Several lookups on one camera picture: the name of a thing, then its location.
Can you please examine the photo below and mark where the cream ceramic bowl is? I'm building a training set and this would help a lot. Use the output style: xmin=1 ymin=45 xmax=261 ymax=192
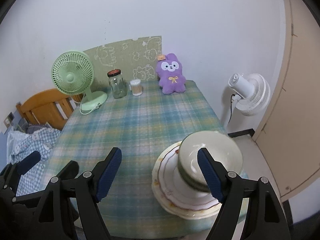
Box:
xmin=177 ymin=131 xmax=243 ymax=185
xmin=178 ymin=164 xmax=210 ymax=193

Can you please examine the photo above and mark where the yellow floral plate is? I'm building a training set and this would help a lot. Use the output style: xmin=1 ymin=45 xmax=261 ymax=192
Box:
xmin=151 ymin=141 xmax=222 ymax=221

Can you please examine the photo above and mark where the white plate red flower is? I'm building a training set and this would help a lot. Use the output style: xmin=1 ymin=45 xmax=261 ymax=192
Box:
xmin=156 ymin=142 xmax=222 ymax=211

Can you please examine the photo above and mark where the blue checkered bedding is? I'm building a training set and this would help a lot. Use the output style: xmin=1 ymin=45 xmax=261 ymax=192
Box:
xmin=7 ymin=127 xmax=61 ymax=196

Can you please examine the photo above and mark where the wooden bed headboard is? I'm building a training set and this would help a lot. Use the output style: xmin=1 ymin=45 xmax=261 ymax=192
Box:
xmin=16 ymin=88 xmax=84 ymax=130

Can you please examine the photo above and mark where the green plaid tablecloth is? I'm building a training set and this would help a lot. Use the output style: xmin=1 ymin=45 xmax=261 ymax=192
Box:
xmin=40 ymin=81 xmax=225 ymax=239

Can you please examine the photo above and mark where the beige door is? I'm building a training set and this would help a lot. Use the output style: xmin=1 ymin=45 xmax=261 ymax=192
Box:
xmin=253 ymin=0 xmax=319 ymax=202

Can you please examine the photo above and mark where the white standing fan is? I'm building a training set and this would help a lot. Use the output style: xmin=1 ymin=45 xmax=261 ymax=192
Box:
xmin=223 ymin=73 xmax=271 ymax=128

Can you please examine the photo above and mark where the glass jar dark lid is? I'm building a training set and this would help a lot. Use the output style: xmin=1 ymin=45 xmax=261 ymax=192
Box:
xmin=107 ymin=69 xmax=127 ymax=99

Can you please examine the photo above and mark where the green desk fan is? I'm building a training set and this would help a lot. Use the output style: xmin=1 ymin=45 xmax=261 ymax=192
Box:
xmin=51 ymin=51 xmax=108 ymax=115

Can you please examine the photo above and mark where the cotton swab container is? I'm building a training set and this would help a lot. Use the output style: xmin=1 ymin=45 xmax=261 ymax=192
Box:
xmin=129 ymin=79 xmax=143 ymax=96

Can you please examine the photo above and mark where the purple plush bunny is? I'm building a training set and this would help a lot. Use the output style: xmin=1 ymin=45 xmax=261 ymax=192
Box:
xmin=156 ymin=53 xmax=186 ymax=95

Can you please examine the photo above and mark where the green fan white cable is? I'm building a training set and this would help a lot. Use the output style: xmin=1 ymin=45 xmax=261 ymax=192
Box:
xmin=79 ymin=103 xmax=102 ymax=116

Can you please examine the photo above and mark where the green cartoon wall mat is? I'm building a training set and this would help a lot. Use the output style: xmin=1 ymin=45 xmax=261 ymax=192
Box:
xmin=84 ymin=36 xmax=162 ymax=90

